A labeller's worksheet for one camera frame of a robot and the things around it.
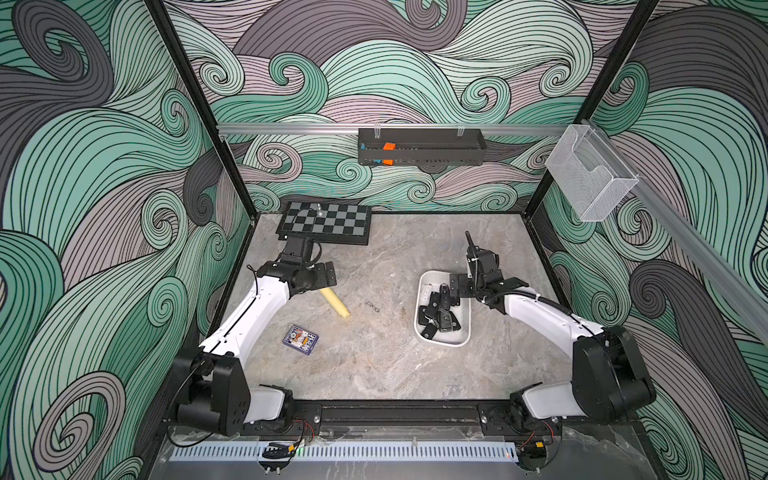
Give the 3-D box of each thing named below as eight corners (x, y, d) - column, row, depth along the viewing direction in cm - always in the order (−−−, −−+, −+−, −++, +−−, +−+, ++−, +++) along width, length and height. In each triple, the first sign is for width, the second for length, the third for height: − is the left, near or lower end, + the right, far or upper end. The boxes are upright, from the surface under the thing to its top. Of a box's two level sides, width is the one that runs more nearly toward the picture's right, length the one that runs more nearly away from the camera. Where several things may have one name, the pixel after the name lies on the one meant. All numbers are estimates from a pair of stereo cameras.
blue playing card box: (281, 343, 88) (278, 340, 86) (291, 325, 92) (290, 322, 90) (309, 356, 86) (308, 353, 84) (320, 337, 89) (318, 334, 88)
